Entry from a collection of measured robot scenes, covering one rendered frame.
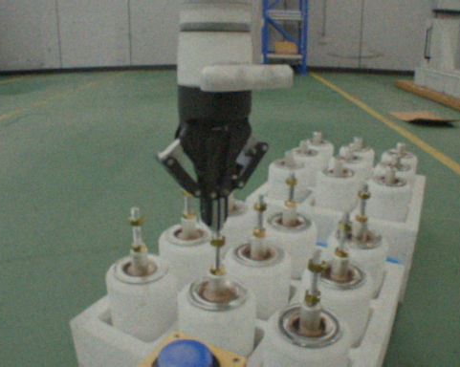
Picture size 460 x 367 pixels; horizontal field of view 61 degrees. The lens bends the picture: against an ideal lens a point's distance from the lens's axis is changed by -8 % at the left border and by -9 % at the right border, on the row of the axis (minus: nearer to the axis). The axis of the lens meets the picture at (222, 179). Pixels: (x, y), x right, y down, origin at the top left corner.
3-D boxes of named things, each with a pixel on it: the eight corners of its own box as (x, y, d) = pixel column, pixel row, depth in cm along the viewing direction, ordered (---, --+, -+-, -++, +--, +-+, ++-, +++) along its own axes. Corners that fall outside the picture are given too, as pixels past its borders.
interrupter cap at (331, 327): (348, 351, 40) (349, 346, 40) (274, 349, 41) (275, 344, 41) (338, 307, 47) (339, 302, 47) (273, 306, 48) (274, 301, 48)
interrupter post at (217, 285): (226, 301, 49) (226, 278, 48) (206, 299, 49) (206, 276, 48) (228, 291, 51) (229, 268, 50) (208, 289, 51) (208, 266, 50)
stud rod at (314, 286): (304, 311, 43) (311, 250, 41) (310, 307, 44) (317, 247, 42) (312, 315, 43) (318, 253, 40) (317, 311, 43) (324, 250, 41)
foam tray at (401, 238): (415, 232, 119) (426, 176, 113) (402, 303, 87) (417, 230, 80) (295, 208, 136) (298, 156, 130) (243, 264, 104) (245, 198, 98)
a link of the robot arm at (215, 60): (210, 95, 33) (211, 16, 31) (158, 81, 42) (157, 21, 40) (297, 89, 38) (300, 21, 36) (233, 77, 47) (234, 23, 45)
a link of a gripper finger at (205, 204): (208, 177, 46) (208, 220, 47) (184, 182, 44) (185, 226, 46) (216, 182, 44) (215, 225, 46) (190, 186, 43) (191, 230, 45)
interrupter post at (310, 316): (320, 334, 43) (324, 310, 42) (298, 334, 43) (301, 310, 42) (318, 320, 45) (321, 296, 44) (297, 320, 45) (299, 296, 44)
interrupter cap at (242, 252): (238, 240, 64) (238, 236, 63) (288, 246, 62) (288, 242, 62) (226, 265, 57) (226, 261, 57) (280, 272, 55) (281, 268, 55)
